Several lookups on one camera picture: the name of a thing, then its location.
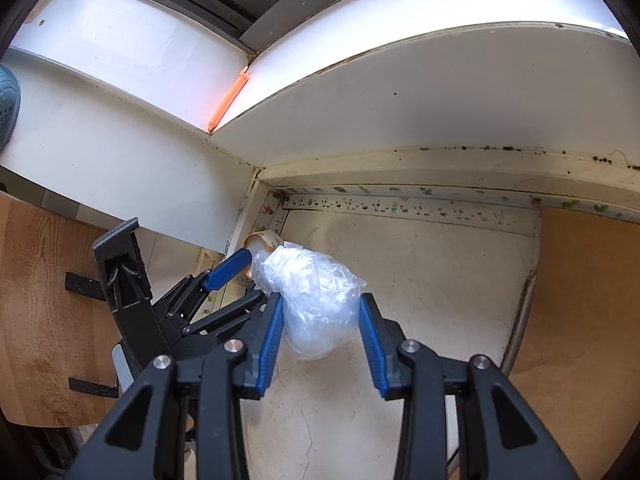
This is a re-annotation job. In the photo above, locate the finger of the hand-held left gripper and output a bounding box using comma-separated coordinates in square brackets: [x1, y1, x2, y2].
[150, 248, 252, 321]
[182, 285, 268, 337]

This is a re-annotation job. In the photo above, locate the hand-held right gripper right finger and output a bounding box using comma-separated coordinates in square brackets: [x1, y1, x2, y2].
[358, 292, 583, 480]

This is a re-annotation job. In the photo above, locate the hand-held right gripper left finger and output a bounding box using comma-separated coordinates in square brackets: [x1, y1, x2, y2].
[62, 292, 286, 480]

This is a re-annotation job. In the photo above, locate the clear plastic bag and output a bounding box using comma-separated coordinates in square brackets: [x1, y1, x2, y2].
[250, 246, 368, 361]

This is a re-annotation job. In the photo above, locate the black metal board rack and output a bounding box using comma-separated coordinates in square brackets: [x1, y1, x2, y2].
[64, 271, 121, 399]

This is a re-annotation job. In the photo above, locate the wooden cutting board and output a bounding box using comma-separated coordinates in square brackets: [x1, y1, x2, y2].
[0, 192, 151, 428]

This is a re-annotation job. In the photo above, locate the printed sealing tape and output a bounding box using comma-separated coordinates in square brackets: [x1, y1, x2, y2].
[257, 185, 640, 233]

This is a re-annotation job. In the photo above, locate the orange plastic stick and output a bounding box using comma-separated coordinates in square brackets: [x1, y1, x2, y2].
[206, 66, 249, 132]

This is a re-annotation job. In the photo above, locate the brown cardboard sheet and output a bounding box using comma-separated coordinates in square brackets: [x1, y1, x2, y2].
[507, 208, 640, 480]

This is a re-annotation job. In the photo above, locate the grey-blue plastic colander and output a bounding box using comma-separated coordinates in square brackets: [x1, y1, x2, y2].
[0, 64, 22, 153]

